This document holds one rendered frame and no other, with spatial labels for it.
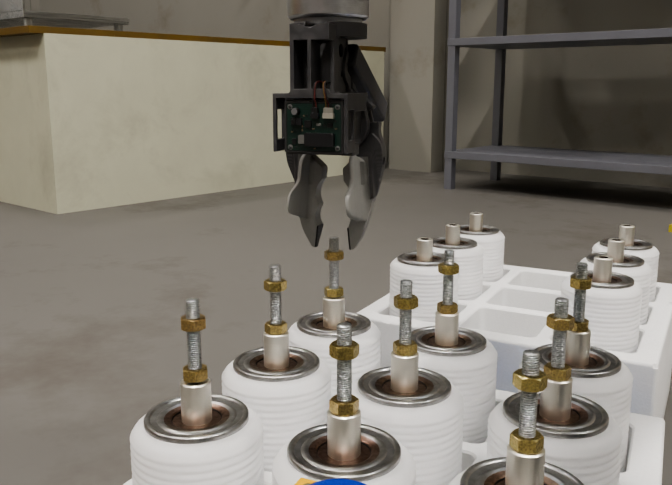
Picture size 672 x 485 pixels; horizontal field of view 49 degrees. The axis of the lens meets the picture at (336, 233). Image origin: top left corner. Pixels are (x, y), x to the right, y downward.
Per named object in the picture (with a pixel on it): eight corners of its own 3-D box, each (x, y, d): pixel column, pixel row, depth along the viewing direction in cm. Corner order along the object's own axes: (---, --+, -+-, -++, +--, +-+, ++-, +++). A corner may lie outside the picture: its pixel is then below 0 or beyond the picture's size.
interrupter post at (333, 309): (338, 333, 73) (338, 301, 72) (317, 329, 74) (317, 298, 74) (349, 326, 75) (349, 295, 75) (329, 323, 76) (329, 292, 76)
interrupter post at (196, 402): (220, 420, 54) (219, 378, 53) (198, 433, 52) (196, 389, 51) (196, 413, 55) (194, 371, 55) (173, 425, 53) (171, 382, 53)
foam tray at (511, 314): (669, 390, 120) (679, 284, 117) (644, 509, 86) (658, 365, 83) (443, 350, 138) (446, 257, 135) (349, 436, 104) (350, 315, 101)
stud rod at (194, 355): (198, 395, 54) (194, 296, 53) (205, 399, 53) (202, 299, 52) (186, 398, 53) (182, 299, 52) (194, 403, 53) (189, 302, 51)
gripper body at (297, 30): (270, 159, 66) (267, 21, 64) (304, 151, 74) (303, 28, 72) (350, 162, 64) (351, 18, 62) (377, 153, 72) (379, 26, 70)
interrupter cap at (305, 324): (349, 345, 70) (349, 338, 70) (282, 332, 73) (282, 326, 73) (383, 323, 76) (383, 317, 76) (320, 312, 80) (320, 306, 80)
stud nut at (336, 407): (357, 404, 49) (357, 392, 49) (360, 415, 47) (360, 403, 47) (328, 405, 49) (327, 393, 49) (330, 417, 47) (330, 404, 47)
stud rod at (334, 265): (334, 312, 74) (334, 239, 72) (326, 310, 74) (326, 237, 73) (340, 310, 74) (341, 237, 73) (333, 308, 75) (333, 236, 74)
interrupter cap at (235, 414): (269, 415, 55) (269, 407, 55) (200, 458, 49) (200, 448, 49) (194, 393, 59) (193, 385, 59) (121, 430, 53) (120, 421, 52)
